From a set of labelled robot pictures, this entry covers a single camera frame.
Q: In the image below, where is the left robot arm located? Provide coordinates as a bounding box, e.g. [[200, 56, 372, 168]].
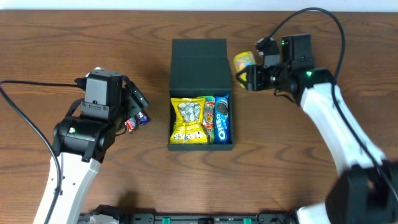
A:
[[34, 67, 149, 223]]

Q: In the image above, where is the black right camera cable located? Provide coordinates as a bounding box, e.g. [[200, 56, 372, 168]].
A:
[[267, 7, 398, 206]]

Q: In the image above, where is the black left camera cable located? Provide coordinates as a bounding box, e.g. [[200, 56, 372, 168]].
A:
[[0, 80, 78, 224]]

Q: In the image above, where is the dark green gift box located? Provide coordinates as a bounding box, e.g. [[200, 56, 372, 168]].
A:
[[167, 39, 234, 151]]

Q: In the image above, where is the green Haribo gummy bag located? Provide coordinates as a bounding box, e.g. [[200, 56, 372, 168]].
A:
[[202, 96, 215, 144]]

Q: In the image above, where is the blue Oreo cookie pack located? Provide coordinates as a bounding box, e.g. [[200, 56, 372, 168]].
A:
[[215, 94, 229, 144]]

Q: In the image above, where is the black camera cable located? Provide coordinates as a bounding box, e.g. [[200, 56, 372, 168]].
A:
[[0, 80, 78, 224], [267, 7, 398, 206]]

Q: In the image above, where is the green red snack bar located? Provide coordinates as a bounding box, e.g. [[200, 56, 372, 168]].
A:
[[124, 117, 137, 134]]

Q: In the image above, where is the yellow Mentos gum bottle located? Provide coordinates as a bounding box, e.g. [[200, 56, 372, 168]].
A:
[[233, 51, 256, 73]]

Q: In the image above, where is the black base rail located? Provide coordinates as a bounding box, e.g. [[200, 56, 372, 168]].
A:
[[77, 204, 299, 224]]

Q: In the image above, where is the yellow Hacks candy bag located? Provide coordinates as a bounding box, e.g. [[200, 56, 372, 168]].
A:
[[169, 98, 207, 144]]

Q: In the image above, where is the purple red candy bar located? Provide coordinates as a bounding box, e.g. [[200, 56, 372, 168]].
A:
[[135, 110, 150, 126]]

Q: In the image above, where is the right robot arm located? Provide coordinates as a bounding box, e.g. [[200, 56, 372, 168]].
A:
[[243, 34, 397, 223]]

